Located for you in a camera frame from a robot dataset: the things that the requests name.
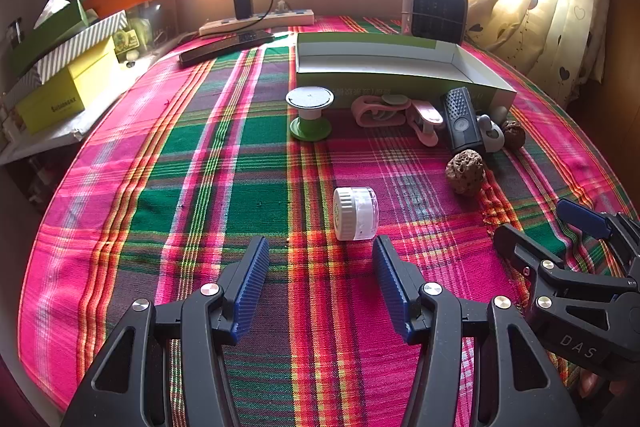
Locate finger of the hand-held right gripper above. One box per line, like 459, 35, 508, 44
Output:
556, 198, 640, 280
494, 223, 640, 378

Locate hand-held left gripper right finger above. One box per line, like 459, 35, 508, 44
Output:
372, 234, 583, 427

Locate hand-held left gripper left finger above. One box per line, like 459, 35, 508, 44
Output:
60, 236, 272, 427

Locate white lidded clear jar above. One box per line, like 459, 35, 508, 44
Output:
332, 187, 378, 242

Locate brown walnut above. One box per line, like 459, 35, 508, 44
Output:
445, 152, 487, 195
501, 119, 527, 151

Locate white round ball black marks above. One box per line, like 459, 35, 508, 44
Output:
482, 122, 506, 152

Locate plain pink clip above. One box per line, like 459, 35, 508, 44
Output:
404, 99, 446, 146

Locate pink clip with mint pad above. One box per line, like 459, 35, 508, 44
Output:
350, 93, 411, 128

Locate green spool with white top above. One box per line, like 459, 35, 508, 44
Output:
285, 86, 335, 142

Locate green cardboard box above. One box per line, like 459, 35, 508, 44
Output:
289, 32, 517, 114

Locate person's right hand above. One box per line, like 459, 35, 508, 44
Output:
575, 367, 633, 413

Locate pink green plaid tablecloth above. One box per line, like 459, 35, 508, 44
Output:
17, 14, 633, 427

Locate black handheld device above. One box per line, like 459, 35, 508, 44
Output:
440, 87, 486, 155

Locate cream curtain with hearts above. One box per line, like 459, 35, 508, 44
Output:
452, 0, 613, 108

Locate black smartphone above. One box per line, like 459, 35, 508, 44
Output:
178, 31, 276, 68

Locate white shelf board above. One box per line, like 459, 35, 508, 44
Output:
0, 107, 101, 165

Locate small grey fan heater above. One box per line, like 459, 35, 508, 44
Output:
402, 0, 471, 45

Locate yellow carton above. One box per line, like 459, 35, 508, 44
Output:
14, 36, 121, 135

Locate beige power strip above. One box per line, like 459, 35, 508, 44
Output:
198, 9, 315, 38

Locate small green patterned card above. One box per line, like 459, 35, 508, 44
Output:
112, 29, 141, 58

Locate striped grey white carton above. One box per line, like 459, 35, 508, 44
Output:
5, 11, 130, 105

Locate green carton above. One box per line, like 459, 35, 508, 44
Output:
7, 0, 98, 78

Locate white tissue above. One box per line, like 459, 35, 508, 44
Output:
34, 0, 71, 30

